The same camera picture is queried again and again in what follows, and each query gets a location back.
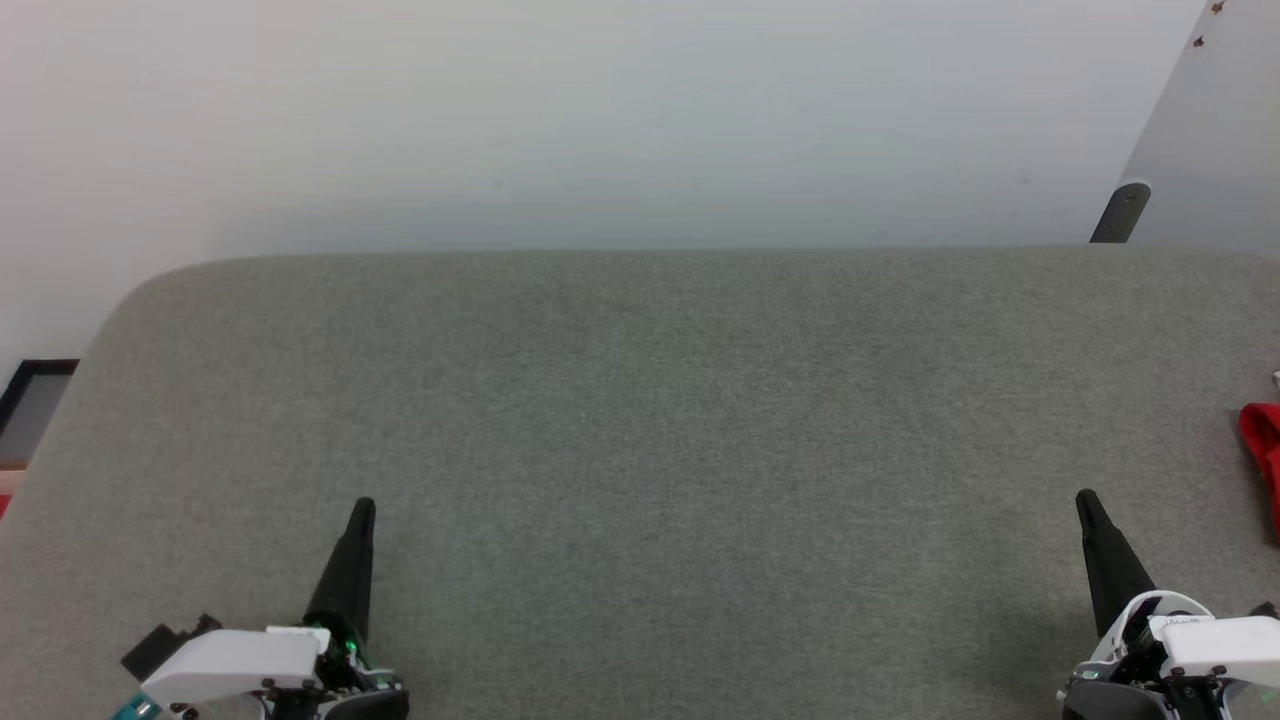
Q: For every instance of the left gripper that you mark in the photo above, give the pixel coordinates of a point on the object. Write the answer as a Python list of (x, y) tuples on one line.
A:
[(355, 692)]

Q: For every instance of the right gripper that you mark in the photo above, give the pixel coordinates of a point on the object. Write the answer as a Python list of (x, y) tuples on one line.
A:
[(1115, 698)]

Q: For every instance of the red Bulls basketball jersey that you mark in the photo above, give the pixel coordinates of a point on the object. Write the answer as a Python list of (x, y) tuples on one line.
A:
[(1265, 450)]

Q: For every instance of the white panel with screws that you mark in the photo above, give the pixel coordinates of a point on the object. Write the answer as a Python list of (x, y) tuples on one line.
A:
[(1215, 120)]

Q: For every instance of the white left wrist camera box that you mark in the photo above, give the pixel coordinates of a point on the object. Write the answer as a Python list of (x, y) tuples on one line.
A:
[(230, 662)]

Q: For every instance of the black rectangular frame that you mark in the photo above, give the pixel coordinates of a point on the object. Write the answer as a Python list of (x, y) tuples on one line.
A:
[(12, 385)]

